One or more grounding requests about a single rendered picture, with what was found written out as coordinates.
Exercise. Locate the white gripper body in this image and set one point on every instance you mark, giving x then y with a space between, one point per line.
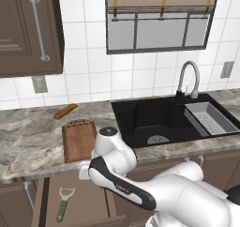
83 173

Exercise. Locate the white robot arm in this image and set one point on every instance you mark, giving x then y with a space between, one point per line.
184 196

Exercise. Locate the brown open drawer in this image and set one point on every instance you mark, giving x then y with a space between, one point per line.
84 202

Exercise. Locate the brown wooden cutting board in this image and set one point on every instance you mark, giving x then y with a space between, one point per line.
78 140

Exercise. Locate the brown crusty bread stick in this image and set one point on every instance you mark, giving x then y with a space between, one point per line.
65 111

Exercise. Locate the brown base cupboard door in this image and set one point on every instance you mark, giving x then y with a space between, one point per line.
12 205

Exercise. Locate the black kitchen sink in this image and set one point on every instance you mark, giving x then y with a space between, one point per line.
150 119

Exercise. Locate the brown under-sink cupboard door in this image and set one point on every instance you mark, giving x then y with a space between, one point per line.
218 169

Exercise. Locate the grey perforated sink tray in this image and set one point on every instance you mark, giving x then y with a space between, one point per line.
209 118

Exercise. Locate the grey curved tap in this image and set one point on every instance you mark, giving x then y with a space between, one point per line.
189 77

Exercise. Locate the window with beige blind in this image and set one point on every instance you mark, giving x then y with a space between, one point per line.
161 21

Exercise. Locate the grey wall socket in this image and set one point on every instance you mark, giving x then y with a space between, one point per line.
227 69
39 84

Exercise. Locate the brown wall cupboard door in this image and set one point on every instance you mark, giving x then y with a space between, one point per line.
22 33

